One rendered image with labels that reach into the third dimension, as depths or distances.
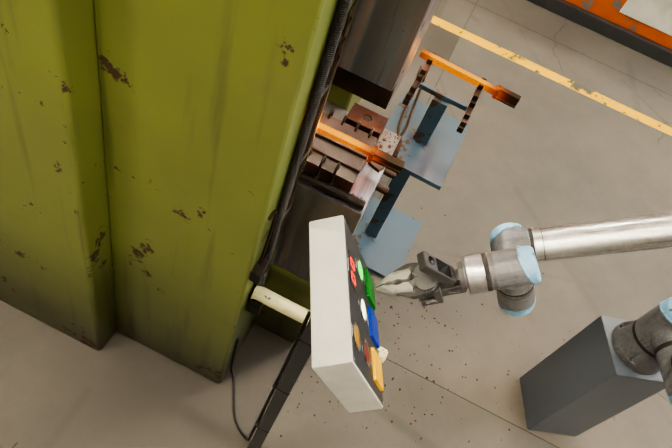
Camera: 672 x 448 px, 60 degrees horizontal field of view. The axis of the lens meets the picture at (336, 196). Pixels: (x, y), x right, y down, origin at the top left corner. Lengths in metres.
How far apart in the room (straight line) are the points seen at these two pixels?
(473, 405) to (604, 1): 3.47
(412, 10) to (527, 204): 2.27
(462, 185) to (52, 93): 2.36
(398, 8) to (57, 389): 1.75
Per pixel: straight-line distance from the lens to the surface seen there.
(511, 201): 3.34
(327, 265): 1.24
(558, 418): 2.59
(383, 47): 1.31
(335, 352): 1.15
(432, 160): 2.28
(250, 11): 1.06
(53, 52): 1.26
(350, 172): 1.69
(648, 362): 2.27
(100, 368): 2.38
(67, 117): 1.38
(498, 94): 2.29
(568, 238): 1.59
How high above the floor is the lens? 2.20
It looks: 49 degrees down
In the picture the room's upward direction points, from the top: 22 degrees clockwise
